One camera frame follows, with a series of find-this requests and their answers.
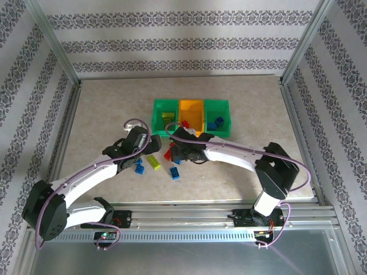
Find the green plastic bin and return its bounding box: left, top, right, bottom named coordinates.
left=151, top=99, right=181, bottom=140
left=203, top=99, right=232, bottom=140

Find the orange plastic bin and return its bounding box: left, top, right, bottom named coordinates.
left=178, top=99, right=206, bottom=138

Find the large red lego brick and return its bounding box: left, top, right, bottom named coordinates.
left=163, top=142, right=176, bottom=160

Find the left controller board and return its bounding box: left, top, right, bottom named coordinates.
left=93, top=231, right=117, bottom=241

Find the grey metal sheet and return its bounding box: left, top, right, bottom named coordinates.
left=27, top=227, right=346, bottom=275

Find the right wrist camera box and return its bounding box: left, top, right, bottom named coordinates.
left=183, top=127, right=199, bottom=140

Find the aluminium mounting rail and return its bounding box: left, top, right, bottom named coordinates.
left=28, top=203, right=339, bottom=230

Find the aluminium side rail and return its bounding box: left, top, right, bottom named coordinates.
left=40, top=81, right=84, bottom=209
left=279, top=81, right=333, bottom=207

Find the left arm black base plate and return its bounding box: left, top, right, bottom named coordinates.
left=81, top=210, right=132, bottom=229

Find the slotted metal cable duct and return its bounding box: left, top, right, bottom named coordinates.
left=54, top=230, right=276, bottom=243

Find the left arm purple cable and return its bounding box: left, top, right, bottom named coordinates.
left=36, top=117, right=152, bottom=252

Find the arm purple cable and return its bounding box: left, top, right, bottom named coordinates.
left=165, top=121, right=313, bottom=249
left=36, top=117, right=152, bottom=252

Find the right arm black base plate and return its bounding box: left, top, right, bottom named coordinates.
left=233, top=207, right=286, bottom=229

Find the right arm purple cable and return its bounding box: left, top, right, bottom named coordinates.
left=165, top=121, right=313, bottom=249

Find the aluminium frame post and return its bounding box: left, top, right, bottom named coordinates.
left=279, top=0, right=335, bottom=85
left=24, top=0, right=83, bottom=87

